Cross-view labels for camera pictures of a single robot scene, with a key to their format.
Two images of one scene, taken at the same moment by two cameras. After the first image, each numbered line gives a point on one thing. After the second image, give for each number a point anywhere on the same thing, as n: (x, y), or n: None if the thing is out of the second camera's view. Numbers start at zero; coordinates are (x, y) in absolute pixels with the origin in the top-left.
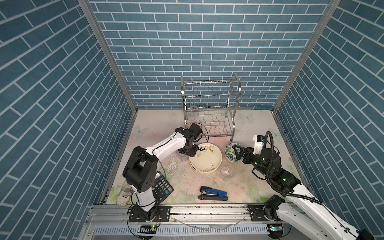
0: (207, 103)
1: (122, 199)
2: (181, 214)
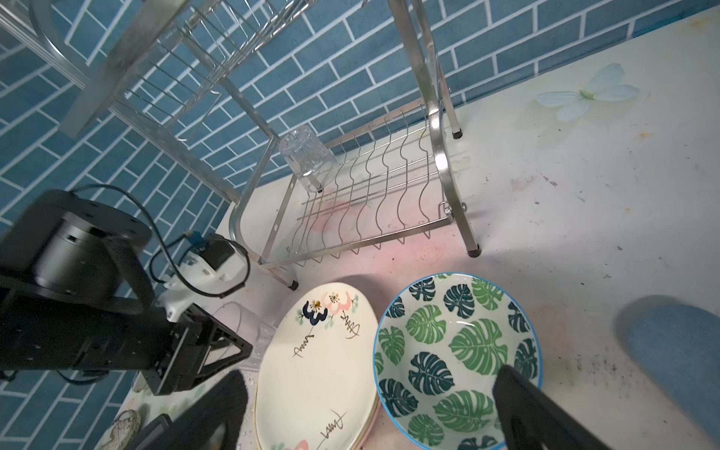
0: (324, 121)
1: (124, 430)
2: None
